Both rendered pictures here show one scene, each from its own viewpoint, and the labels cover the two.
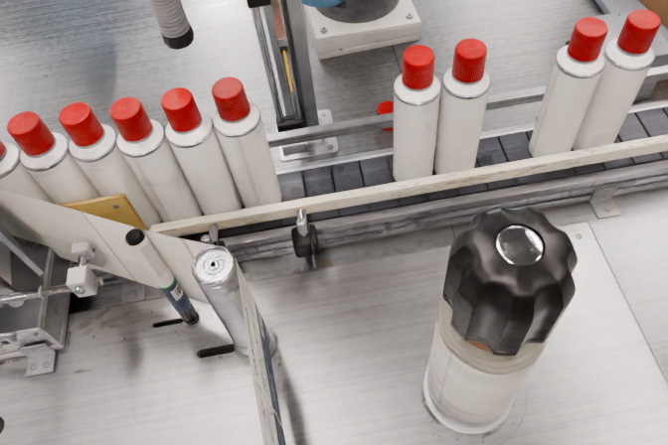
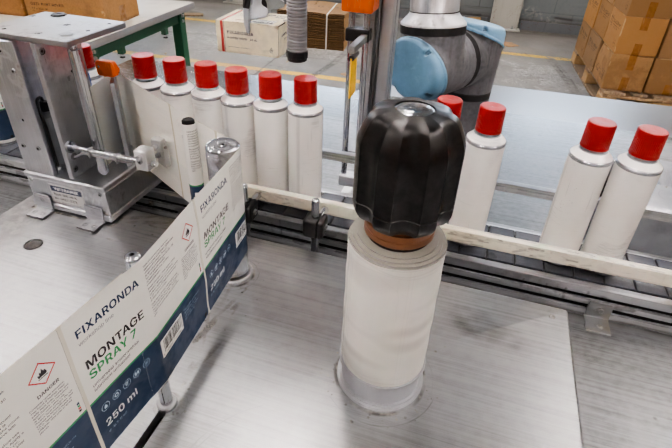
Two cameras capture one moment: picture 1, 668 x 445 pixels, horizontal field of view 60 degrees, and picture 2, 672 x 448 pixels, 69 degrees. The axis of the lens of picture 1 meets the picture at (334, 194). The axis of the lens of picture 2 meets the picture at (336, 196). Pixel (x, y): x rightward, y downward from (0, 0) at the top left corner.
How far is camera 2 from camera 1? 30 cm
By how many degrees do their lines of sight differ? 26
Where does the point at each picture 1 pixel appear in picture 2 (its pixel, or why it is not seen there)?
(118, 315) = (159, 221)
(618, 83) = (623, 186)
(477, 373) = (361, 265)
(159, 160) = (241, 117)
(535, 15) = not seen: hidden behind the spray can
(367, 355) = (312, 315)
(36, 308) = (111, 179)
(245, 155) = (299, 137)
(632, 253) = (609, 368)
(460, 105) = (473, 154)
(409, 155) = not seen: hidden behind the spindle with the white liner
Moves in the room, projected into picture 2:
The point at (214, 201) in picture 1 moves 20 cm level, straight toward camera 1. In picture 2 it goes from (266, 174) to (244, 258)
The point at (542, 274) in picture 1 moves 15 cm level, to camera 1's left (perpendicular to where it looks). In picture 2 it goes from (418, 122) to (227, 88)
